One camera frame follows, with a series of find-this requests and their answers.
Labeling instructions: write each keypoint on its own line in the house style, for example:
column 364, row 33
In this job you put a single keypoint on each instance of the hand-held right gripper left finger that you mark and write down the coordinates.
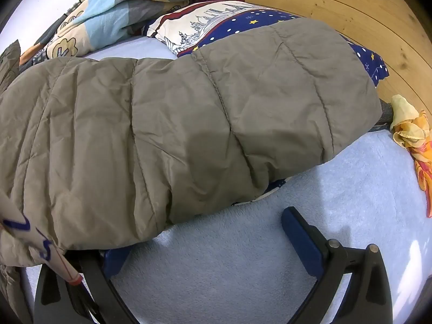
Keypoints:
column 115, row 264

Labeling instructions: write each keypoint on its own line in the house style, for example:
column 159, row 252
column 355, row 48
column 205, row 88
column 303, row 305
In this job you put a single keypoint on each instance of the star and city print pillow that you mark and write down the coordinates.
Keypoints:
column 216, row 23

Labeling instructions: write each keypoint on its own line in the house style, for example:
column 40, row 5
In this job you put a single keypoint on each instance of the orange yellow scarf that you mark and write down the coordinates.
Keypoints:
column 410, row 131

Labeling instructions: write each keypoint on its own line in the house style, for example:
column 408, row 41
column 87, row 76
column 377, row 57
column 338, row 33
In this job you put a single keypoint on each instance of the wooden headboard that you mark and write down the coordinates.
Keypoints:
column 337, row 0

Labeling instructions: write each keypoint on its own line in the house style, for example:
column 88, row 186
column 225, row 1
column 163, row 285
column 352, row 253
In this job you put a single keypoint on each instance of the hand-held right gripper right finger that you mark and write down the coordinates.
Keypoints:
column 303, row 239

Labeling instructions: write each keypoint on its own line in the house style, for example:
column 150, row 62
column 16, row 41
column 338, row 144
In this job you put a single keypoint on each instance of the light blue bed sheet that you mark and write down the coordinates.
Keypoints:
column 236, row 260

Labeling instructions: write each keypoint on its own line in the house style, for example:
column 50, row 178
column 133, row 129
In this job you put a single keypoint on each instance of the patchwork cartoon fleece blanket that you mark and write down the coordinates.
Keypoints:
column 101, row 10

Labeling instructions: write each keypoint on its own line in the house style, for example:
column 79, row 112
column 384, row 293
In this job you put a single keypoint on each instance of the olive quilted puffer jacket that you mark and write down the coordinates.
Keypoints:
column 168, row 125

